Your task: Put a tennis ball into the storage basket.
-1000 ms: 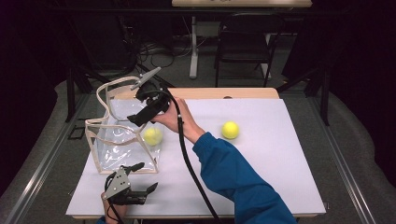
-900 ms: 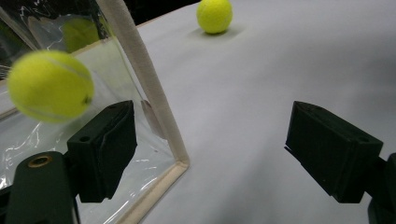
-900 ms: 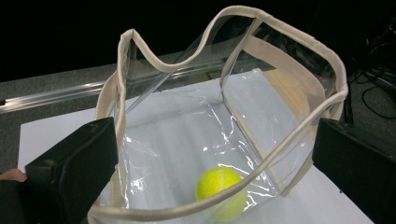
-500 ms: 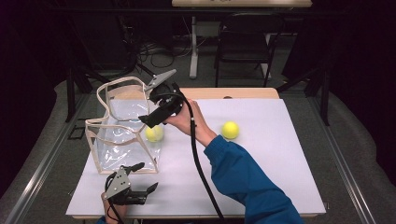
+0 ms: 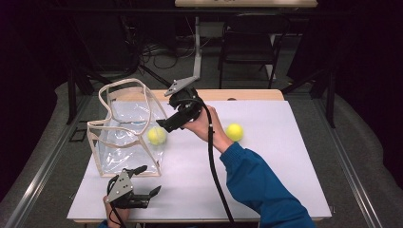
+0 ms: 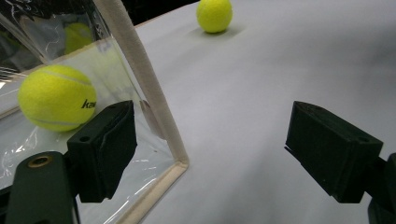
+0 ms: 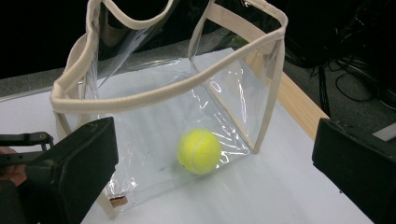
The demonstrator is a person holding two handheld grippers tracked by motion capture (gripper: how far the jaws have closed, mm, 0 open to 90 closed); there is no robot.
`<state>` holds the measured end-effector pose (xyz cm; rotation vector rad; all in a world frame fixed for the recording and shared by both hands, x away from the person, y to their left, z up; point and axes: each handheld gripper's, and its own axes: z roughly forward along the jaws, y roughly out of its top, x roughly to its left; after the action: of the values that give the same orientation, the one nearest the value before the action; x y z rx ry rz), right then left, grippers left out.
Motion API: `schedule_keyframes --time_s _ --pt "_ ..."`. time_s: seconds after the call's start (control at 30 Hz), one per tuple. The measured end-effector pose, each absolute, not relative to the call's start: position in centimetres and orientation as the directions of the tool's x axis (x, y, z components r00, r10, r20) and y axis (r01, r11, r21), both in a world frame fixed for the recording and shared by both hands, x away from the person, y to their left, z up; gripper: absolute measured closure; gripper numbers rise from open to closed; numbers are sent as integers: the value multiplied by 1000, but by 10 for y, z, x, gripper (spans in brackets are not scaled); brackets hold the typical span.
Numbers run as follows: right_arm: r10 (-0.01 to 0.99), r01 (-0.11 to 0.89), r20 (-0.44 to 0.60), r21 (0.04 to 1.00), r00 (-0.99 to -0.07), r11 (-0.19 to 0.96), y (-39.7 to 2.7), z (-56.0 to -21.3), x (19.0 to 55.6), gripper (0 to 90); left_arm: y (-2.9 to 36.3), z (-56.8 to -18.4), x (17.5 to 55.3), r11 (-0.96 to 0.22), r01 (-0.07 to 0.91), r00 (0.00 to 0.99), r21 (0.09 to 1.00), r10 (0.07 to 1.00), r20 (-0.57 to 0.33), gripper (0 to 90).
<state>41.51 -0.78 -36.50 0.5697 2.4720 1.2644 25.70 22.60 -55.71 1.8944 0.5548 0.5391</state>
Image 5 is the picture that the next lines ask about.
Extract black tripod leg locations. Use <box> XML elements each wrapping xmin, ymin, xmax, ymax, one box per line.
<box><xmin>139</xmin><ymin>65</ymin><xmax>174</xmax><ymax>89</ymax></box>

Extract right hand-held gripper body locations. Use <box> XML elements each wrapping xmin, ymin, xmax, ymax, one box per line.
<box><xmin>163</xmin><ymin>75</ymin><xmax>204</xmax><ymax>128</ymax></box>

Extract light wooden desk top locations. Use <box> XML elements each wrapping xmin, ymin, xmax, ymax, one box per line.
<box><xmin>174</xmin><ymin>0</ymin><xmax>318</xmax><ymax>9</ymax></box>

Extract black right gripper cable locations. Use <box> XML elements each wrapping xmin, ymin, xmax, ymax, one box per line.
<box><xmin>177</xmin><ymin>97</ymin><xmax>237</xmax><ymax>227</ymax></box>

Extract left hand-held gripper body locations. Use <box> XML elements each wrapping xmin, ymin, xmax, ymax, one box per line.
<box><xmin>106</xmin><ymin>169</ymin><xmax>151</xmax><ymax>210</ymax></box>

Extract black folding chair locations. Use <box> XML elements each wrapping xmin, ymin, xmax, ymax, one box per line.
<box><xmin>218</xmin><ymin>13</ymin><xmax>291</xmax><ymax>89</ymax></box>

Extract yellow tennis ball black logo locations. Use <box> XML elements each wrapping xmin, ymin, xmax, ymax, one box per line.
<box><xmin>147</xmin><ymin>125</ymin><xmax>167</xmax><ymax>146</ymax></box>

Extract person's right hand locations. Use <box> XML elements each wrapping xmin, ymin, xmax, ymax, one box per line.
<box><xmin>182</xmin><ymin>105</ymin><xmax>235</xmax><ymax>155</ymax></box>

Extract floor cables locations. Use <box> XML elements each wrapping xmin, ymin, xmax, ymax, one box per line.
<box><xmin>139</xmin><ymin>39</ymin><xmax>198</xmax><ymax>71</ymax></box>

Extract black metal stand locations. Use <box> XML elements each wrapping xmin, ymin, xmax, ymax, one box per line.
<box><xmin>66</xmin><ymin>67</ymin><xmax>79</xmax><ymax>125</ymax></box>

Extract aluminium floor rail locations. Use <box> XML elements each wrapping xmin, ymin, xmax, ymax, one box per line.
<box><xmin>4</xmin><ymin>94</ymin><xmax>93</xmax><ymax>228</ymax></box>
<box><xmin>312</xmin><ymin>98</ymin><xmax>384</xmax><ymax>228</ymax></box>

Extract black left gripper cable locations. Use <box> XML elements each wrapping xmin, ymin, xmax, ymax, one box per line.
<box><xmin>106</xmin><ymin>175</ymin><xmax>127</xmax><ymax>228</ymax></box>

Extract white desk leg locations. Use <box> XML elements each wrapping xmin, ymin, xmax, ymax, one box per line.
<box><xmin>192</xmin><ymin>16</ymin><xmax>203</xmax><ymax>81</ymax></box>

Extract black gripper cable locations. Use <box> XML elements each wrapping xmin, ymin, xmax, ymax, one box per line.
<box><xmin>106</xmin><ymin>175</ymin><xmax>127</xmax><ymax>228</ymax></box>
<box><xmin>177</xmin><ymin>97</ymin><xmax>237</xmax><ymax>227</ymax></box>

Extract clear plastic bag beige trim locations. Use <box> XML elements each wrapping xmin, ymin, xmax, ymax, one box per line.
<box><xmin>86</xmin><ymin>78</ymin><xmax>170</xmax><ymax>179</ymax></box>

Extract person's left hand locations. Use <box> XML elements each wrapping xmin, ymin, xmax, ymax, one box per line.
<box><xmin>103</xmin><ymin>195</ymin><xmax>131</xmax><ymax>228</ymax></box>

